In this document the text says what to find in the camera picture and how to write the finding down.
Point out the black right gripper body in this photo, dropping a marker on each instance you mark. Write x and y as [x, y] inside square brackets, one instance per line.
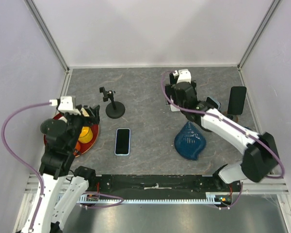
[169, 90]

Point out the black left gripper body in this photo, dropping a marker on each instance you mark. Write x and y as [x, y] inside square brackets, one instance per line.
[75, 121]

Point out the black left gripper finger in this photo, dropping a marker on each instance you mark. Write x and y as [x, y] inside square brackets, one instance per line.
[82, 108]
[95, 118]

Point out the black round phone stand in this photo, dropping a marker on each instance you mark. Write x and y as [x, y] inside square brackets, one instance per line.
[114, 109]

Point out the light blue phone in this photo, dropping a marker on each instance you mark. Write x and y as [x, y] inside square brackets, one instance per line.
[122, 142]

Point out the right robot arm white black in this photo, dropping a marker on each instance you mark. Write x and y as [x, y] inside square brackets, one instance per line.
[259, 151]

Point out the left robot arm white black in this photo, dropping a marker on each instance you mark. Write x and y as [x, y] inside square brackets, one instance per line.
[49, 214]

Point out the white phone stand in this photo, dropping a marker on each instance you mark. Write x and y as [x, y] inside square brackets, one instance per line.
[174, 108]

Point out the black phone on wooden stand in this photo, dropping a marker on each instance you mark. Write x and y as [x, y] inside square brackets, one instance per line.
[236, 100]

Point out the wooden round phone stand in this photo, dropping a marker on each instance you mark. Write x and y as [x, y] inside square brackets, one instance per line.
[231, 117]

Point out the yellow cup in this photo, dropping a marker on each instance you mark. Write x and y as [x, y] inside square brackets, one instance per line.
[86, 135]

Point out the orange cup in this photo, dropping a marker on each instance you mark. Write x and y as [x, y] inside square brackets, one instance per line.
[77, 150]

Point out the dark green mug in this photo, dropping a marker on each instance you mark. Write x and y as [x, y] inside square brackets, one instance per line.
[44, 127]

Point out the red round tray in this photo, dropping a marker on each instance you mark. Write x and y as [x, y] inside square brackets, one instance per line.
[93, 138]

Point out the blue leaf-shaped plate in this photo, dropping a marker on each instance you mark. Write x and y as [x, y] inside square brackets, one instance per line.
[189, 142]

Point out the white mug blue handle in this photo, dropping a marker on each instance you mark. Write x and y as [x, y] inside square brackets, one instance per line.
[63, 119]

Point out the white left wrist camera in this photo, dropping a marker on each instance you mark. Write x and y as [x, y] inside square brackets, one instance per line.
[65, 104]

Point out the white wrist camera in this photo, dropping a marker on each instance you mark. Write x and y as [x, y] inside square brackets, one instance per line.
[184, 75]
[65, 104]

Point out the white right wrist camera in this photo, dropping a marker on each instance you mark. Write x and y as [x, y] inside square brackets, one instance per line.
[184, 75]

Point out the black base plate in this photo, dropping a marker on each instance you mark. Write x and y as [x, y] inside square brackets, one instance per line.
[160, 187]

